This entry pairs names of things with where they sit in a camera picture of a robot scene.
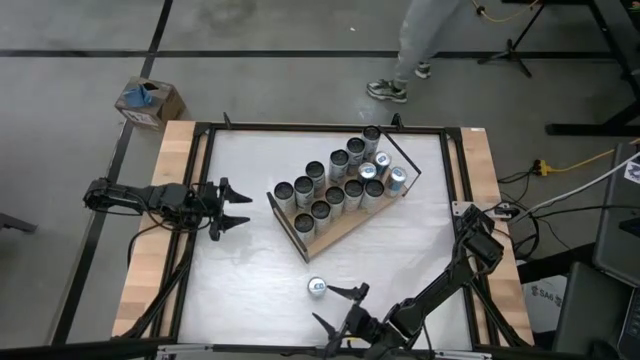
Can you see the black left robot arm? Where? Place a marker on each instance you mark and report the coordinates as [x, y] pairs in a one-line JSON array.
[[125, 196]]

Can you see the black aluminium table frame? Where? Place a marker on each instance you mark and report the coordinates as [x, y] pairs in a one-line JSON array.
[[250, 125]]

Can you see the dark grey equipment case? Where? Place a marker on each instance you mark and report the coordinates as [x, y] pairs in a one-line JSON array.
[[590, 310]]

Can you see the blue cloth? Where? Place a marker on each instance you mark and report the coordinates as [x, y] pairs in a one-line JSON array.
[[139, 95]]

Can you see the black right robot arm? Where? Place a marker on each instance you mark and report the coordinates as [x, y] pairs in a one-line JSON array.
[[440, 287]]

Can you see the brown cardboard box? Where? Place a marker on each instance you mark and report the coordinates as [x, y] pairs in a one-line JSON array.
[[165, 107]]

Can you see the wooden shelf with black frame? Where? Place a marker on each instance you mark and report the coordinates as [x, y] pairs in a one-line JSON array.
[[332, 235]]

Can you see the black tripod stand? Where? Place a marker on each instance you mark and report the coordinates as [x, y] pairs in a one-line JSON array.
[[510, 50]]

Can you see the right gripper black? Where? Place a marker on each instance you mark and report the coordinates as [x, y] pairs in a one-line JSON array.
[[367, 325]]

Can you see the person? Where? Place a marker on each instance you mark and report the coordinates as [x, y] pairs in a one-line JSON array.
[[420, 30]]

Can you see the black desk frame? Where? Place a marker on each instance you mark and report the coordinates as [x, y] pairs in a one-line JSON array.
[[575, 129]]

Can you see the black stand foot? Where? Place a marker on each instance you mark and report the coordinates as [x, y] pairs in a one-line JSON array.
[[15, 223]]

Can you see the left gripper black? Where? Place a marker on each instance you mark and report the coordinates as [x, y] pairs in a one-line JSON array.
[[206, 202]]

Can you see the black-top Celsius can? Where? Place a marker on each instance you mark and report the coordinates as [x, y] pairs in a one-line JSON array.
[[353, 189]]

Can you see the white cardboard box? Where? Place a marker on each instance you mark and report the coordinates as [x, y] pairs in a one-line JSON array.
[[542, 310]]

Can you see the Celsius Tropical Vibe can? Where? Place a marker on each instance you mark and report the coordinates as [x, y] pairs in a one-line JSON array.
[[304, 223], [335, 196], [373, 188], [320, 210], [284, 191]]

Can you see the person's shoe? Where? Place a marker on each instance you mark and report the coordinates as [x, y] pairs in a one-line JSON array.
[[386, 91], [422, 70]]

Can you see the Red Bull can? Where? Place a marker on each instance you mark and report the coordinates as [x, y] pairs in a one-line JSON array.
[[367, 171], [316, 286], [397, 175]]

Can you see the Celsius Arctic Vibe can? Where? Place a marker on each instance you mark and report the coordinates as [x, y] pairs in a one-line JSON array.
[[339, 159], [355, 146], [371, 134], [315, 170]]

